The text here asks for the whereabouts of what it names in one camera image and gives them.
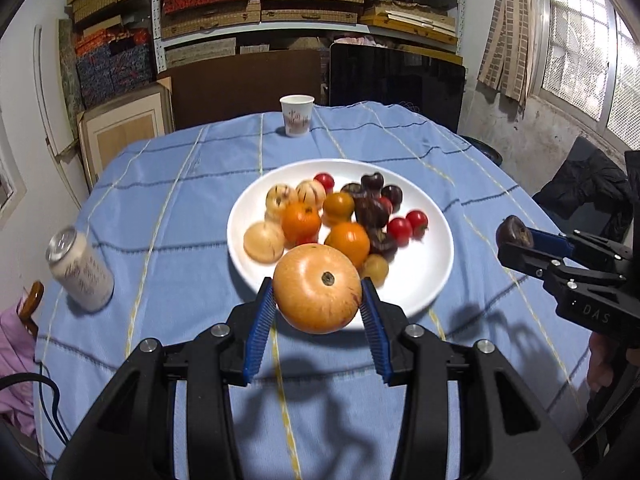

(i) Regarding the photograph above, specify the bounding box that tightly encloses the green patterned slab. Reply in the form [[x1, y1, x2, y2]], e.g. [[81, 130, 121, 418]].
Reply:
[[57, 19, 86, 121]]

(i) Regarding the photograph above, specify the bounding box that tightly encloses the black cable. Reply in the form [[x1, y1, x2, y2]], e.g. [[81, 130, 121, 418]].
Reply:
[[0, 372, 71, 448]]

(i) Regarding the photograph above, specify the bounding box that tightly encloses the brown wooden handle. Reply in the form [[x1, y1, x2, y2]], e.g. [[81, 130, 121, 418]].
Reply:
[[17, 281, 45, 338]]

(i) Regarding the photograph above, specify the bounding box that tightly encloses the person's right hand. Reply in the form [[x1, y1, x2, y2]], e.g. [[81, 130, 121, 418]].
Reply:
[[586, 332, 621, 401]]

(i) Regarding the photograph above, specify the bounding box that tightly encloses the tan longan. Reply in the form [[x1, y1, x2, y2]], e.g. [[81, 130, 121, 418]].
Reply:
[[359, 254, 390, 286]]

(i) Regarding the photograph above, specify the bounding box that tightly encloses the black jacket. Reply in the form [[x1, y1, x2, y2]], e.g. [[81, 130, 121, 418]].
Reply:
[[532, 135, 633, 246]]

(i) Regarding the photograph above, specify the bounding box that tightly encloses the white beverage can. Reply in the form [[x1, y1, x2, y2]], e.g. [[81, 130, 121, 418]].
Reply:
[[46, 226, 115, 313]]

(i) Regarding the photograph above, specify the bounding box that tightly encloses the stack of yellow flat boxes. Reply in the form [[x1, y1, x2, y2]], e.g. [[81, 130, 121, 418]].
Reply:
[[360, 0, 461, 47]]

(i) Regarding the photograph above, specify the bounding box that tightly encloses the blue checked tablecloth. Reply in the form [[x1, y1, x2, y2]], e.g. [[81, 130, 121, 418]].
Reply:
[[35, 101, 608, 480]]

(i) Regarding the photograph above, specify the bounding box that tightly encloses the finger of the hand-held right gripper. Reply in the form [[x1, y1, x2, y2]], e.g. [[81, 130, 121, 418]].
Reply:
[[527, 227, 636, 273], [497, 242, 626, 292]]

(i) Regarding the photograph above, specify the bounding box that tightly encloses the lilac cloth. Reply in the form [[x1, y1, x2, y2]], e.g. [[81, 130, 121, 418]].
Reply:
[[0, 295, 56, 441]]

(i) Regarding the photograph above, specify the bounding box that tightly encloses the dark brown board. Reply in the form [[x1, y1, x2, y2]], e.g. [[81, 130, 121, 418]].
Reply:
[[156, 50, 323, 131]]

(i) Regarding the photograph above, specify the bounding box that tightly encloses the pale yellow apple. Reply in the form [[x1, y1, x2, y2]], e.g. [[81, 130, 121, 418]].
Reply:
[[243, 221, 286, 263], [264, 183, 299, 221], [295, 179, 327, 209], [272, 243, 362, 335]]

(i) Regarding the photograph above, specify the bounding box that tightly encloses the glossy dark purple plum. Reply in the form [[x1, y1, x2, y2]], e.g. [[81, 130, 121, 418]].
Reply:
[[360, 172, 386, 196], [381, 184, 404, 211]]

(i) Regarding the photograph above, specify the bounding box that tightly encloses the white metal shelf rack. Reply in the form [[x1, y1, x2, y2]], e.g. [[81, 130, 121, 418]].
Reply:
[[150, 0, 466, 76]]

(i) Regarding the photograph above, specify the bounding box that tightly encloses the black round stool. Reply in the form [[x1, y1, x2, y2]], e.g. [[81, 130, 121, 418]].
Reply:
[[460, 132, 503, 167]]

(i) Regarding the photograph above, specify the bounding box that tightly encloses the grey woven box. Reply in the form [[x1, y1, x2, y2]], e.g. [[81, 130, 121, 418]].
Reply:
[[165, 37, 238, 68]]

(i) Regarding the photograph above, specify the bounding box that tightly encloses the wooden framed picture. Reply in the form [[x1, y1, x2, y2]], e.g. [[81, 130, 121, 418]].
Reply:
[[76, 82, 174, 188]]

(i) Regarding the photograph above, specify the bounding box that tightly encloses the window with mesh grille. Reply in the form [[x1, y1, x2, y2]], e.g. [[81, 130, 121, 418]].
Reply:
[[535, 0, 640, 153]]

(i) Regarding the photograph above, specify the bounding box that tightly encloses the aluminium framed window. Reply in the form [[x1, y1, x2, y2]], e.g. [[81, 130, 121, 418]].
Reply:
[[0, 125, 28, 223]]

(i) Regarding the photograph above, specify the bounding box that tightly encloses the pile of blue patterned boxes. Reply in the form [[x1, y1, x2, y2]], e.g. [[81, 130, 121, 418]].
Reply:
[[75, 29, 153, 108]]

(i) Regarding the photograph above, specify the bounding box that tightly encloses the hanging beige brick-pattern sheet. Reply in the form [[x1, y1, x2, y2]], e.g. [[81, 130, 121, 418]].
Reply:
[[477, 0, 540, 106]]

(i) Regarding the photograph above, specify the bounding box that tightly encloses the large orange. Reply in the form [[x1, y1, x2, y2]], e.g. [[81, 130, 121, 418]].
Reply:
[[325, 221, 371, 270]]

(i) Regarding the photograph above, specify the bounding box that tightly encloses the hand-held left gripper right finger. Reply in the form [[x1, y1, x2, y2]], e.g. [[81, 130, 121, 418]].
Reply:
[[360, 276, 583, 480]]

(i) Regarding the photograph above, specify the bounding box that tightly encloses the pink cloth bundle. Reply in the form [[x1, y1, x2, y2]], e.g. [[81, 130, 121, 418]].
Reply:
[[327, 31, 373, 50]]

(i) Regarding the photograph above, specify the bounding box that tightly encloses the white round plate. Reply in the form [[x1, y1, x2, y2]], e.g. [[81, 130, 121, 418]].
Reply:
[[226, 158, 455, 332]]

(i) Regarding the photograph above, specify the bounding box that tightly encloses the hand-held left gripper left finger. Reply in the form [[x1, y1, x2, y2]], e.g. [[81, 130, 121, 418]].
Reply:
[[51, 276, 276, 480]]

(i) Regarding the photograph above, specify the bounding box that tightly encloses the black monitor screen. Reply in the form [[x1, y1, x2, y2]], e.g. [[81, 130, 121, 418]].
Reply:
[[328, 42, 466, 133]]

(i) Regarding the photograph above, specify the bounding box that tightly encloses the small orange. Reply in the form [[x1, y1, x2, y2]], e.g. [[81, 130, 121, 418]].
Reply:
[[281, 201, 322, 243], [322, 192, 356, 226]]

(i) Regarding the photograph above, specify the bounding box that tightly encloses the white leaning board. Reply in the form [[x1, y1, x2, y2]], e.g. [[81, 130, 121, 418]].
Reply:
[[32, 25, 83, 211]]

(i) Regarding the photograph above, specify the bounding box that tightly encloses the white paper cup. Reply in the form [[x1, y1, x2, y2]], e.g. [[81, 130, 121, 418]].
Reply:
[[279, 94, 315, 138]]

